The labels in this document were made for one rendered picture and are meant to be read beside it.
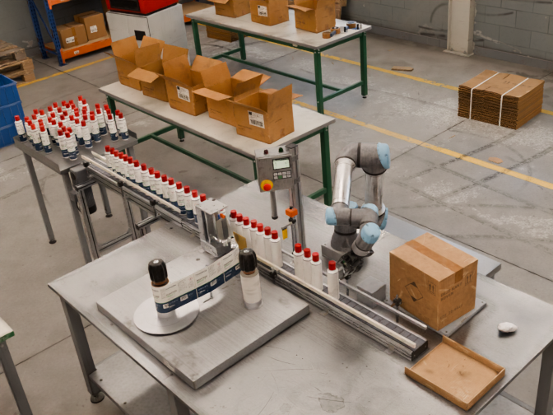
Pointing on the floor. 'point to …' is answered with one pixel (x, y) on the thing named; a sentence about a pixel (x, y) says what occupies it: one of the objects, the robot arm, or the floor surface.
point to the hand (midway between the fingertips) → (346, 271)
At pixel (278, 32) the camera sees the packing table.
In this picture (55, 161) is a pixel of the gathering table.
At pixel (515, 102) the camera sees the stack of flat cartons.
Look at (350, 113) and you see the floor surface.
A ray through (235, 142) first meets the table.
